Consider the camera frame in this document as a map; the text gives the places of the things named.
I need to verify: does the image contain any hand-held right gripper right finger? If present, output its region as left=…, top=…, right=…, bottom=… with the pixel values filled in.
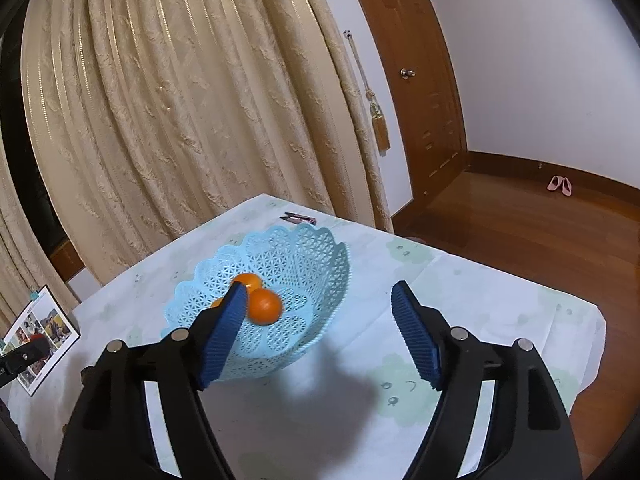
left=391, top=281, right=583, bottom=480

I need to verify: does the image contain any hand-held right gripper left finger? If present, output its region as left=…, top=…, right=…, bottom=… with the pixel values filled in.
left=54, top=282, right=248, bottom=480

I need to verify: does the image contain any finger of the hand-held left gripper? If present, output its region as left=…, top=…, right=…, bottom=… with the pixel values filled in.
left=0, top=337, right=53, bottom=388

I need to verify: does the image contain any light blue lattice plastic basket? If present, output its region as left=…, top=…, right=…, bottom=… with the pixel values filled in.
left=161, top=224, right=351, bottom=381

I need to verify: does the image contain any framed photo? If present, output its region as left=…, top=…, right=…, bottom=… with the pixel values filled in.
left=0, top=285, right=81, bottom=397

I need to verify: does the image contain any beige patterned curtain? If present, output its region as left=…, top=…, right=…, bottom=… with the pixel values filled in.
left=0, top=150, right=81, bottom=331
left=20, top=0, right=396, bottom=286

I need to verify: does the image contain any curtain tieback with tassel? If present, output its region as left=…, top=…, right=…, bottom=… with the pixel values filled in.
left=344, top=30, right=392, bottom=153

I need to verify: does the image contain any brown wooden door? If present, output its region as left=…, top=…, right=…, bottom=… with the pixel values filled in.
left=342, top=0, right=468, bottom=196

